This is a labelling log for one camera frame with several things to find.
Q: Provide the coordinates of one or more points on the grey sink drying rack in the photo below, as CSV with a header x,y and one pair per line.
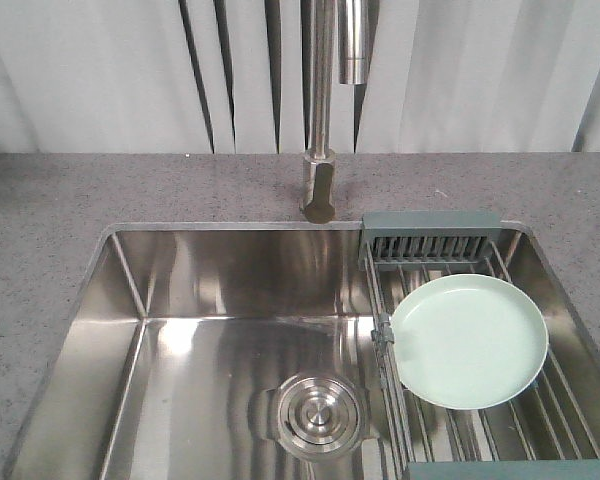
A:
x,y
551,430

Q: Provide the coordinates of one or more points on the light green round plate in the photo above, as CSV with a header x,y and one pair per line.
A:
x,y
468,341

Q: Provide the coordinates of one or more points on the stainless steel faucet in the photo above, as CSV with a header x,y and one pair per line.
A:
x,y
339,35

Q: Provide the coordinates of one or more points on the white pleated curtain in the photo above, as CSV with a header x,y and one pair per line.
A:
x,y
231,77

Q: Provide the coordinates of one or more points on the round steel drain cover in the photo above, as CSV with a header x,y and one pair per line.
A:
x,y
317,416

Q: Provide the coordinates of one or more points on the stainless steel sink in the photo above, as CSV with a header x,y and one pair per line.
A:
x,y
181,334

